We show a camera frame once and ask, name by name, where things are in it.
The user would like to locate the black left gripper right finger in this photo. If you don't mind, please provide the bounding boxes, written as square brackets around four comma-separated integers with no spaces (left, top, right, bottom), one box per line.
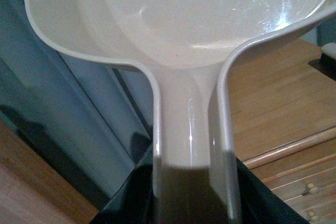
[236,159,308,224]

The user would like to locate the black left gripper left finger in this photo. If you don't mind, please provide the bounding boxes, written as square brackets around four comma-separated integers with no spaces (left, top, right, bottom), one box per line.
[90,144,154,224]

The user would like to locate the beige hand brush black bristles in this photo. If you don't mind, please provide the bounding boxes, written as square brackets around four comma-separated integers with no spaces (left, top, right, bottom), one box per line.
[320,42,336,80]

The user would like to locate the beige plastic dustpan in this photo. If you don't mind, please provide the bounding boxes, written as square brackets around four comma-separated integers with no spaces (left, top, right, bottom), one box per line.
[24,0,335,223]

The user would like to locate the wooden nightstand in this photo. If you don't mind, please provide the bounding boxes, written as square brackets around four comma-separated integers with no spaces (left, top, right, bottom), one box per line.
[1,40,335,223]

